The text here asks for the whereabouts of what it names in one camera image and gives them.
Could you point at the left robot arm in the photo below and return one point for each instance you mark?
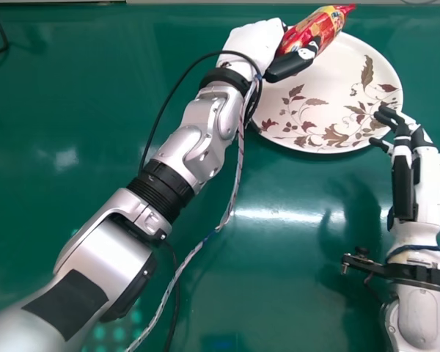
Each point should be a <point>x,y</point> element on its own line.
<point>194,146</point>

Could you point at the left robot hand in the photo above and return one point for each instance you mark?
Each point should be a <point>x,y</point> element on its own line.
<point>249,40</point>

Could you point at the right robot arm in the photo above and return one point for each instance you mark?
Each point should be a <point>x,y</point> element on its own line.
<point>421,319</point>

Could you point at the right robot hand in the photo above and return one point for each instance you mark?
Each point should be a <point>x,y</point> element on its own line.
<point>427,183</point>

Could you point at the plate with brown leaf pattern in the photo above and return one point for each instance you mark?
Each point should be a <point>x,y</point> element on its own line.
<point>337,84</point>

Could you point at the red biscuit packet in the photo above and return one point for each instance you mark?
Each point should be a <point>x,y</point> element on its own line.
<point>315,27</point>

